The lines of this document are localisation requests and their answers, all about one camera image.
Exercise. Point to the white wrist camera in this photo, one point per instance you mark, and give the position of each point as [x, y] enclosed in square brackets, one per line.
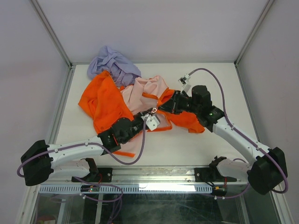
[184, 81]
[151, 121]

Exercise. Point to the crumpled lavender garment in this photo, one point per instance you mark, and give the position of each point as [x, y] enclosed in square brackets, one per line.
[122, 70]

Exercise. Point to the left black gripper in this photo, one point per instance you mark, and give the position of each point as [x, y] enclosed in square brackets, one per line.
[138, 115]

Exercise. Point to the aluminium mounting rail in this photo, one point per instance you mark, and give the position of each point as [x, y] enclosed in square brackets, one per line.
[121, 175]

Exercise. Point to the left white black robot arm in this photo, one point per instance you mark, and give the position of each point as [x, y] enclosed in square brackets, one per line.
[43, 161]

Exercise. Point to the aluminium frame post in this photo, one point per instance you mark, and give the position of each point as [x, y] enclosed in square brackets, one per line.
[49, 29]
[267, 7]

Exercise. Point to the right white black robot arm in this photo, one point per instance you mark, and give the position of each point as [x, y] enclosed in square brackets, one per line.
[265, 168]

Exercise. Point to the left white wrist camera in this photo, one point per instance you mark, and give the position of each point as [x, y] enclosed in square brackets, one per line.
[151, 121]

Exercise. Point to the left aluminium frame post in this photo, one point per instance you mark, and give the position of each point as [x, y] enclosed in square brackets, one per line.
[49, 29]

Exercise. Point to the black connector with yellow plug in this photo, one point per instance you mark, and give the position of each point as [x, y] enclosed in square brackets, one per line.
[219, 191]

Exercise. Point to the small electronics board with leds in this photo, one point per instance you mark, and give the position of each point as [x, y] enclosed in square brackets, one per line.
[90, 188]

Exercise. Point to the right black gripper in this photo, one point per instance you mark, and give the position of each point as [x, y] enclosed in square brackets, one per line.
[172, 104]

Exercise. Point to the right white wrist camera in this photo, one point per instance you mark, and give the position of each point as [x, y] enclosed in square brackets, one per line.
[184, 81]

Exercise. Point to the orange jacket with pink lining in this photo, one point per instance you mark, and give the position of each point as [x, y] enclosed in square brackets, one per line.
[106, 102]

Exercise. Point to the right aluminium frame post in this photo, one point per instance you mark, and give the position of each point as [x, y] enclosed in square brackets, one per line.
[267, 7]

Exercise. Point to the white slotted cable duct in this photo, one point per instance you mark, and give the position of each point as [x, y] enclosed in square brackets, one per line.
[142, 188]

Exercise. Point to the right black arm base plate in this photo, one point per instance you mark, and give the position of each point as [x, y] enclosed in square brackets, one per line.
[207, 174]

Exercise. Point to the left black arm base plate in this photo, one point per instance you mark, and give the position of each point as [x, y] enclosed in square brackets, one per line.
[104, 175]

